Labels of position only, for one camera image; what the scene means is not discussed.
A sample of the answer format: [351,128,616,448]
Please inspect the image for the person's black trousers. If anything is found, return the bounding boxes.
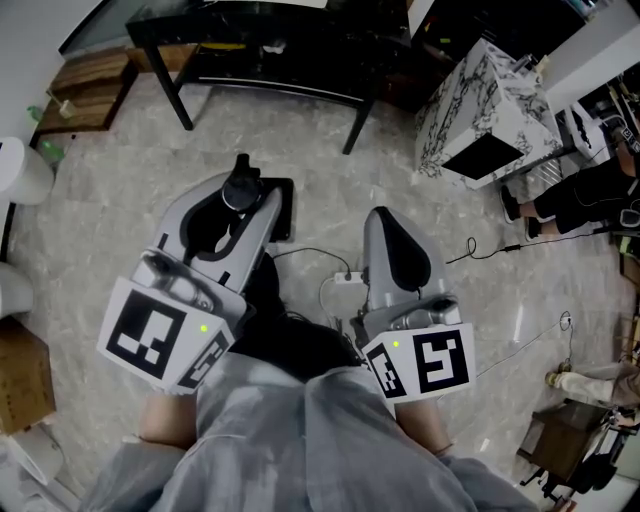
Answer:
[232,252,369,386]

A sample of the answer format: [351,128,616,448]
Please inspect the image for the black cable with adapter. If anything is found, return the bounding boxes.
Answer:
[444,235,619,265]

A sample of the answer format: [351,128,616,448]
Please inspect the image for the black marble vanity counter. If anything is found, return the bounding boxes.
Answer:
[124,0,412,156]

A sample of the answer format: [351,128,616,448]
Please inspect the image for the person's grey shirt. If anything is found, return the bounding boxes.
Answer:
[79,349,541,512]

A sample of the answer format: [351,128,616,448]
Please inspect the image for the white plastic container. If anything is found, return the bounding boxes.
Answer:
[0,424,65,504]

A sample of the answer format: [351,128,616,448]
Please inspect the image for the white cabinet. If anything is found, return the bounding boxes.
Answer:
[562,97,640,161]

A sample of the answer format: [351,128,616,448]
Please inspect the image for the black cabinet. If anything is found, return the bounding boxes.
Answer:
[407,0,589,69]

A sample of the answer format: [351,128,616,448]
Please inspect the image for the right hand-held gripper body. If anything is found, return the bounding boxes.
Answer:
[349,294,477,404]

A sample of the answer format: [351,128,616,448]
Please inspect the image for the black cylindrical bottle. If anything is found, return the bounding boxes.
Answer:
[221,153,265,215]

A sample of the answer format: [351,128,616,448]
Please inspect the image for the person's right forearm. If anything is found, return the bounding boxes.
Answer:
[394,394,454,454]

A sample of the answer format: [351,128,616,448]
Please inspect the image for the black flat box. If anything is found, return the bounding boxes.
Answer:
[259,177,297,245]

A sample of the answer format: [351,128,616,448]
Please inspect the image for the thin black cable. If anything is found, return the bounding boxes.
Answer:
[271,246,352,275]

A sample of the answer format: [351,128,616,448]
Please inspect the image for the person's left forearm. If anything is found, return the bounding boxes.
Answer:
[138,389,201,446]

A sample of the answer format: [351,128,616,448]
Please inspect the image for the white rounded container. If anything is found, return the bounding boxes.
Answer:
[0,260,35,320]

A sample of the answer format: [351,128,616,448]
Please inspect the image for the marble-pattern cabinet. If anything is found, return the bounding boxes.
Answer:
[412,37,565,191]

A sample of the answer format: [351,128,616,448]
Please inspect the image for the wooden steps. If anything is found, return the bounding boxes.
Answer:
[35,45,140,135]

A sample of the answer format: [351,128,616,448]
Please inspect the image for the brown cardboard box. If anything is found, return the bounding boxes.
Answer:
[0,315,57,437]

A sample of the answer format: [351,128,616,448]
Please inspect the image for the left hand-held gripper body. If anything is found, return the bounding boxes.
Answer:
[96,247,251,396]

